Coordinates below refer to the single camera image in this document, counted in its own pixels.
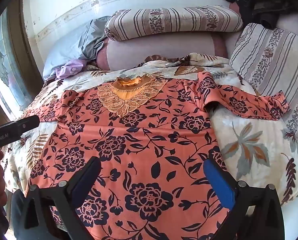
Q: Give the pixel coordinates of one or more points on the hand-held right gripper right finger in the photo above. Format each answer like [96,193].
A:
[219,182]

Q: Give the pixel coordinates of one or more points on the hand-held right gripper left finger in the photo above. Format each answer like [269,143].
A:
[89,172]

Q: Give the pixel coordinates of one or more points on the orange floral shirt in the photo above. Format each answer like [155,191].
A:
[144,140]

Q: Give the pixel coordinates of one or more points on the leaf print blanket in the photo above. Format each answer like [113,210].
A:
[251,140]

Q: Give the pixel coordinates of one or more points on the stained glass window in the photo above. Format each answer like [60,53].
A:
[3,65]

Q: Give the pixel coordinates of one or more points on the purple cloth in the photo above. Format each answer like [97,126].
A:
[70,68]

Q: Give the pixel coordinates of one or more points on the grey blue pillow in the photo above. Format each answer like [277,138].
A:
[74,47]

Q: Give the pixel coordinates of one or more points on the striped floral pillow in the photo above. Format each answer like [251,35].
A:
[174,21]
[271,62]

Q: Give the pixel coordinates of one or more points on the pink bolster pillow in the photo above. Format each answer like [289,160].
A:
[161,52]

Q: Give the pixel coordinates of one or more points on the dark jacket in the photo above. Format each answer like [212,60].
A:
[259,2]

